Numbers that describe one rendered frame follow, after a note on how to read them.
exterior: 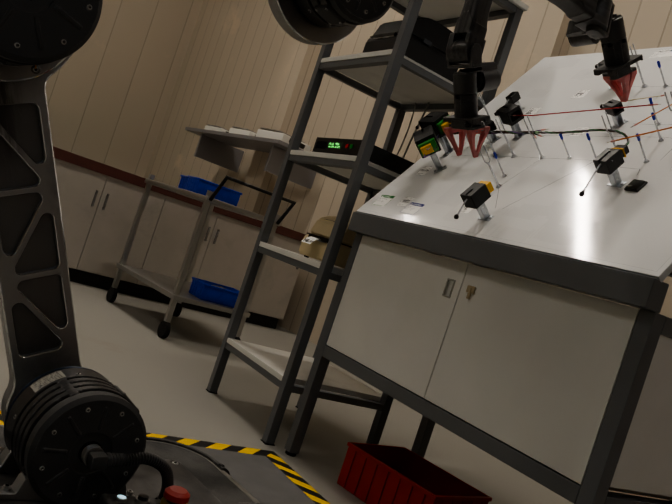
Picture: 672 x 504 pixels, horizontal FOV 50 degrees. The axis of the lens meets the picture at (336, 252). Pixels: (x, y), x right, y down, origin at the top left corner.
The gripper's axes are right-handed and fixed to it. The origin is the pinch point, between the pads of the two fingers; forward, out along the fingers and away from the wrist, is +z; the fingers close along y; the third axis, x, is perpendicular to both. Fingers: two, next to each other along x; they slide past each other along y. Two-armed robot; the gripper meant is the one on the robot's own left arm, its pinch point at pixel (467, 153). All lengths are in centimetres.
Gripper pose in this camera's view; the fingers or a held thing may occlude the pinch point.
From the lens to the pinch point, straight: 184.3
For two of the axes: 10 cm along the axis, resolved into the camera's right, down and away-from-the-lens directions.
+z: 0.9, 9.5, 3.1
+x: -8.0, 2.5, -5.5
